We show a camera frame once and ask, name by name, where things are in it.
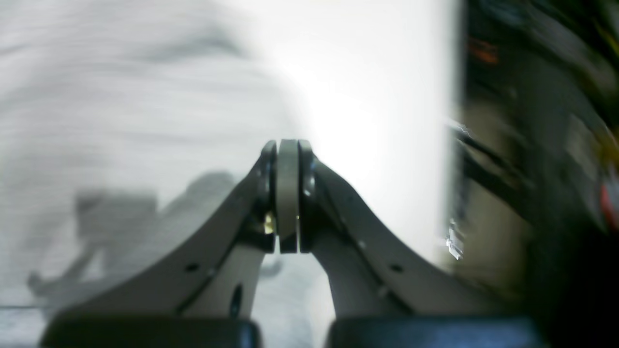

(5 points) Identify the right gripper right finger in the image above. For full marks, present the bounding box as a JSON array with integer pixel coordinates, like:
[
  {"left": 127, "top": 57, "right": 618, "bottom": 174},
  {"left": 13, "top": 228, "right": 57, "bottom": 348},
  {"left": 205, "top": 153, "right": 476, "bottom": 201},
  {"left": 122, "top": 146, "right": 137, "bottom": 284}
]
[{"left": 292, "top": 140, "right": 545, "bottom": 348}]

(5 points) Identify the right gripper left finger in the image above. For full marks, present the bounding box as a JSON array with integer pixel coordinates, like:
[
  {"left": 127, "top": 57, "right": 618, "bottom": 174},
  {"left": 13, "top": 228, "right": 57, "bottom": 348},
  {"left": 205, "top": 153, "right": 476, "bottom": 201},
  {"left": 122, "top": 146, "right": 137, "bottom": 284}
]
[{"left": 41, "top": 140, "right": 277, "bottom": 348}]

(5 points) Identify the grey T-shirt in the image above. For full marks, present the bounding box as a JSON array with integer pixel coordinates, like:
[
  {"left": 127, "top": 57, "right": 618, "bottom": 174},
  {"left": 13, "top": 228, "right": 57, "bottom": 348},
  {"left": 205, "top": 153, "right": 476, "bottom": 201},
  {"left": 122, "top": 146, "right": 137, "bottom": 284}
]
[{"left": 0, "top": 0, "right": 334, "bottom": 348}]

